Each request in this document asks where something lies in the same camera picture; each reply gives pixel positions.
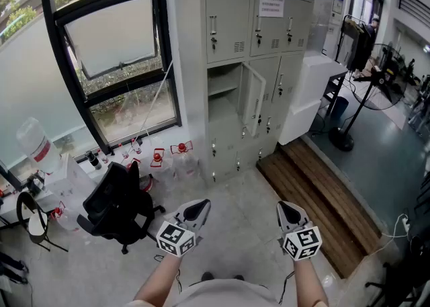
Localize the black metal frame table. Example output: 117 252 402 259
320 69 349 118

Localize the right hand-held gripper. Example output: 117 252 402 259
276 200 323 261

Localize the white water dispenser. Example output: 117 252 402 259
33 152 98 206

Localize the person's left forearm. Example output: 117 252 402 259
134 254 184 302

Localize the group of black locker keys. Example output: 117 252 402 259
210 32 295 179

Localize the black metal railing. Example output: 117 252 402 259
397 0 430 28

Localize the black metal stand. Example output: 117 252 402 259
365 231 430 307

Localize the black standing fan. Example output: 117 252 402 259
328 42 409 152

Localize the clear water jug red cap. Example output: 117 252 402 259
50 201 80 231
149 147 175 182
170 140 200 179

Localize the person's right forearm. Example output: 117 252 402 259
291 258 329 305

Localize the black framed window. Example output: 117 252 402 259
0 0 184 172

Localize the thin white pole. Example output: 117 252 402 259
138 59 175 139

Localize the inverted clear dispenser water bottle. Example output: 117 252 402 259
15 116 63 175

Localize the clothes rack with dark garments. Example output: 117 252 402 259
339 13 376 72

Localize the white paper notice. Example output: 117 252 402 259
258 0 286 18

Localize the wooden plank step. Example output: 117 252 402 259
257 137 382 279

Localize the blue waste bin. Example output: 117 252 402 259
332 96 349 122

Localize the grey metal cabinet door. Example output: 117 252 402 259
237 61 267 138

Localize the black drink bottle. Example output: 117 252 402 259
85 150 102 171

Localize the grey metal locker cabinet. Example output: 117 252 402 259
174 0 315 184

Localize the frosted glass window sash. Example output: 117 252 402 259
55 0 171 81

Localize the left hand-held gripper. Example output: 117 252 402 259
156 198 212 259

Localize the black office chair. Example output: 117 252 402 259
76 160 166 255

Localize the black frame white seat stool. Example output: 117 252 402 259
16 191 70 253

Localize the person's white shirt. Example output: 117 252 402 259
124 278 329 307

